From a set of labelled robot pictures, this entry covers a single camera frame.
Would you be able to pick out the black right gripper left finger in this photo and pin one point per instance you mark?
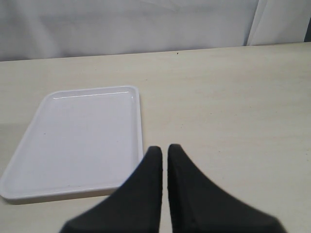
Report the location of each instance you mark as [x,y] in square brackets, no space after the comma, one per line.
[135,207]

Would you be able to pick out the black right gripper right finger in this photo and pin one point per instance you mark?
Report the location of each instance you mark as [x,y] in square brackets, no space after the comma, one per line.
[198,205]

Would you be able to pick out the white rectangular plastic tray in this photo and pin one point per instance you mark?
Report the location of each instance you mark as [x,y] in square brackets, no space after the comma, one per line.
[79,141]

